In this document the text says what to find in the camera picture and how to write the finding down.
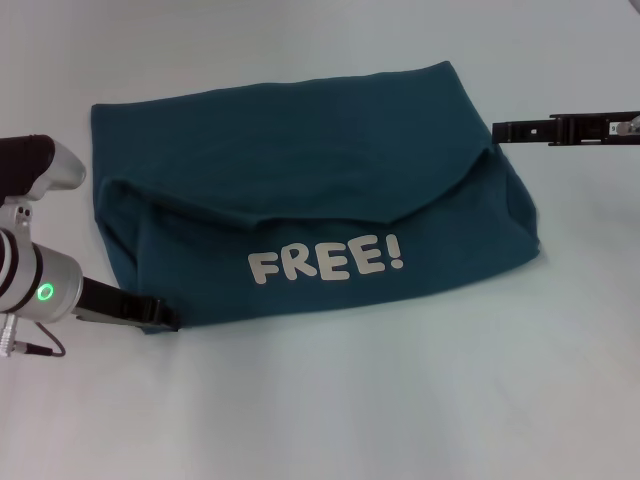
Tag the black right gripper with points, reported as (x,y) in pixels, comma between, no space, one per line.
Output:
(590,130)

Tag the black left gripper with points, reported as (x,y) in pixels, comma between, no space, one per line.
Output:
(115,307)

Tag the teal blue shirt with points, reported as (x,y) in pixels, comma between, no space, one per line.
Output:
(300,165)

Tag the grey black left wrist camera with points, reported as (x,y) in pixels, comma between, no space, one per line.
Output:
(25,165)

